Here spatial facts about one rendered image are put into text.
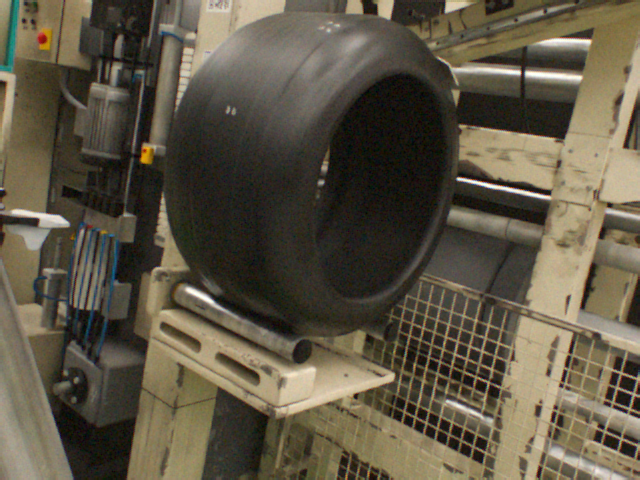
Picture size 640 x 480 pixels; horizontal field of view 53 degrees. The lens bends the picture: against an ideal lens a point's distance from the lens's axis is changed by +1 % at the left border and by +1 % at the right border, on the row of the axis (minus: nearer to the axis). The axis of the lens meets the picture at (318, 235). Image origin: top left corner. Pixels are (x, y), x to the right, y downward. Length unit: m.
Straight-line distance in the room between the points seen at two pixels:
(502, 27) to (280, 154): 0.67
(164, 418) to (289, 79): 0.85
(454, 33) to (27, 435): 1.34
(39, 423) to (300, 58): 0.81
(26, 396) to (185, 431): 1.28
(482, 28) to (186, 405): 1.05
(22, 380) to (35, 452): 0.03
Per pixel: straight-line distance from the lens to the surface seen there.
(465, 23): 1.50
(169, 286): 1.31
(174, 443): 1.53
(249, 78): 1.03
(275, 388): 1.10
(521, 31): 1.44
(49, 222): 1.09
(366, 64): 1.04
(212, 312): 1.22
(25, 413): 0.27
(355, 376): 1.32
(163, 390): 1.50
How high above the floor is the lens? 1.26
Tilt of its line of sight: 9 degrees down
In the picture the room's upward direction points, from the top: 11 degrees clockwise
